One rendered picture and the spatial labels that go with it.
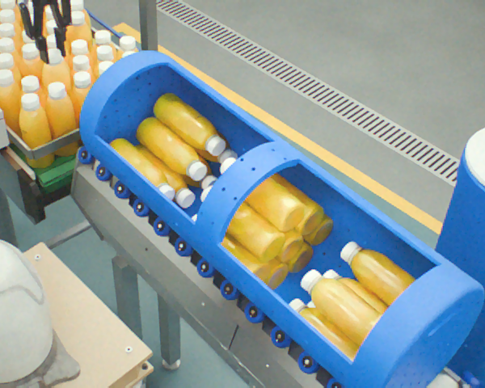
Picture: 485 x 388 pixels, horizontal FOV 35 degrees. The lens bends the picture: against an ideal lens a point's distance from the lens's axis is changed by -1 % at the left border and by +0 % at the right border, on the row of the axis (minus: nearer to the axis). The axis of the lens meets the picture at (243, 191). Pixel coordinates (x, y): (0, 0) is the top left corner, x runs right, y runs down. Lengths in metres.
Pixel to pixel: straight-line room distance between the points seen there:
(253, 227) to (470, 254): 0.66
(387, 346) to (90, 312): 0.52
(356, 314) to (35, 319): 0.53
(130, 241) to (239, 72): 2.12
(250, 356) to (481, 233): 0.63
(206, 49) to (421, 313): 2.88
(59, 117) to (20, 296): 0.80
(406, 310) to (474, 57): 3.02
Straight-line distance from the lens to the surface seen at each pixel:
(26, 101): 1.83
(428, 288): 1.26
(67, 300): 1.43
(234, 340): 1.61
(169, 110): 1.71
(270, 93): 3.67
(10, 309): 1.15
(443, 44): 4.22
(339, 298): 1.35
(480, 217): 1.83
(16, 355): 1.22
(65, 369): 1.33
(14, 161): 1.98
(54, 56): 1.89
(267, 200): 1.44
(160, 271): 1.73
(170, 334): 2.43
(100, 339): 1.38
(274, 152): 1.45
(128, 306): 2.18
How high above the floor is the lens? 2.18
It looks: 44 degrees down
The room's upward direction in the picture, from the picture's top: 3 degrees clockwise
